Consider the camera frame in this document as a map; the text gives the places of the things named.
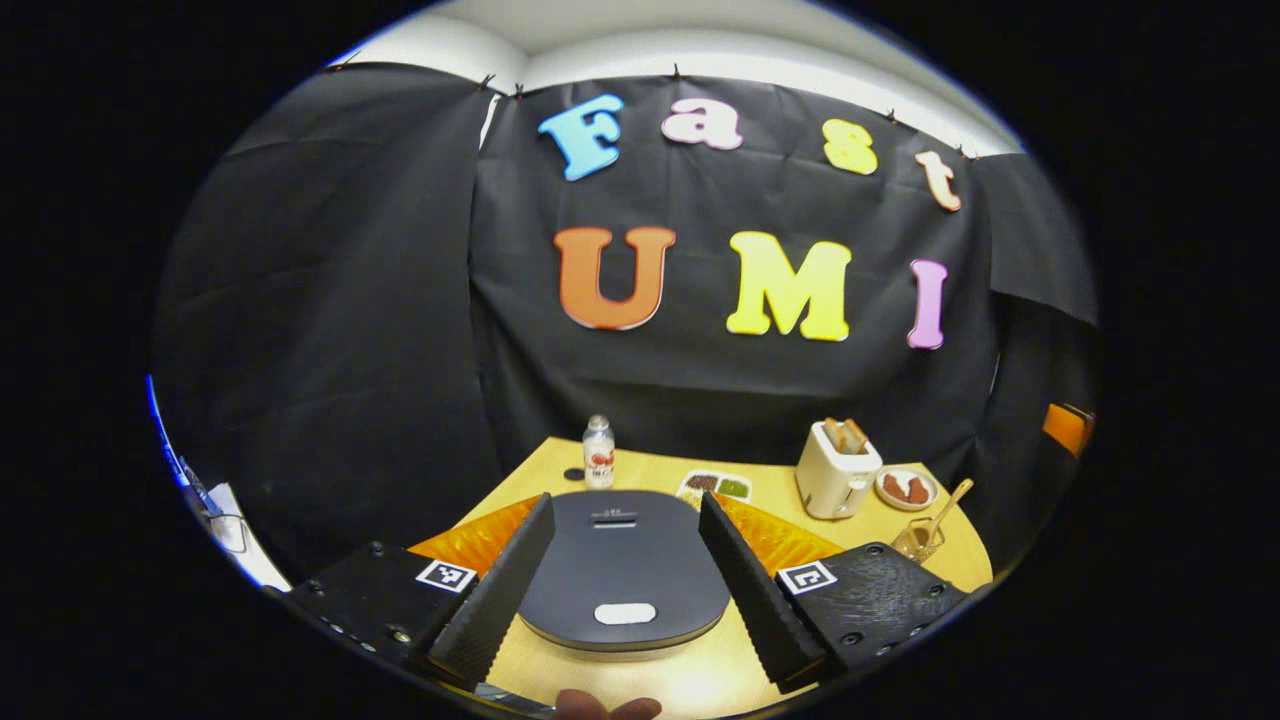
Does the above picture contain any black backdrop cloth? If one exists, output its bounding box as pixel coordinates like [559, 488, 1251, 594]
[150, 60, 1101, 586]

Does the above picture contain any white side table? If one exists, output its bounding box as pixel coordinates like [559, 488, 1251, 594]
[200, 482, 292, 593]

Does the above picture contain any white divided seasoning dish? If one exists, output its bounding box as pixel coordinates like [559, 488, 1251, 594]
[676, 469, 754, 507]

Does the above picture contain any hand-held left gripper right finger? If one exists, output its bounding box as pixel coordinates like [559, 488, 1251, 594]
[697, 491, 970, 694]

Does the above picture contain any dark grey rice cooker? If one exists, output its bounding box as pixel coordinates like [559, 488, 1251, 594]
[516, 488, 733, 664]

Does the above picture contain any white plate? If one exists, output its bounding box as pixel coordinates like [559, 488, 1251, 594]
[874, 465, 940, 513]

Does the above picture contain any wooden spoon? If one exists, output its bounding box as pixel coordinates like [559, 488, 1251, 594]
[904, 477, 975, 552]

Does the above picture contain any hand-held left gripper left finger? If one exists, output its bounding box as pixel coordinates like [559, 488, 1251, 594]
[284, 493, 557, 692]

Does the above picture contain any small clear bottle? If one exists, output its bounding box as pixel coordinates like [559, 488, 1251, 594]
[582, 414, 617, 491]

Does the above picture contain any white toaster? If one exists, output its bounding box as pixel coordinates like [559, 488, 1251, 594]
[794, 417, 885, 521]

